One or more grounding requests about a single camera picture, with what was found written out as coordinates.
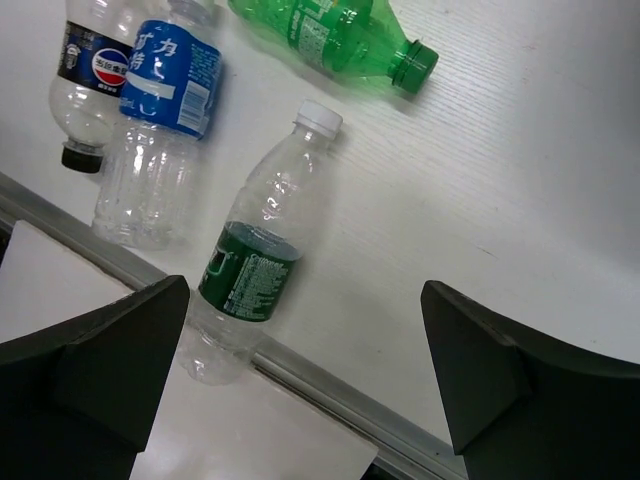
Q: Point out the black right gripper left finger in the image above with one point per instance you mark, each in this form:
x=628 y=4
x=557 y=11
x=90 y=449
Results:
x=79 y=399

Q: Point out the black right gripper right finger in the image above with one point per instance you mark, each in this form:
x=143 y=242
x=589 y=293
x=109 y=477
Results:
x=521 y=404

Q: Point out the clear bottle blue label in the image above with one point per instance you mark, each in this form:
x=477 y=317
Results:
x=149 y=172

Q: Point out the clear Pepsi bottle black cap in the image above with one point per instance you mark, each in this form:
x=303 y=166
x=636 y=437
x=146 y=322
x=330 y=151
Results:
x=84 y=95

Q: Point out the clear bottle green label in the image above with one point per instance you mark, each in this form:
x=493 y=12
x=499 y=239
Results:
x=273 y=222

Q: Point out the green plastic bottle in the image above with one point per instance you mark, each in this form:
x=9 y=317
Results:
x=346 y=38

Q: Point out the aluminium table edge rail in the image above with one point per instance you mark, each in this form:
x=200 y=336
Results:
x=405 y=450

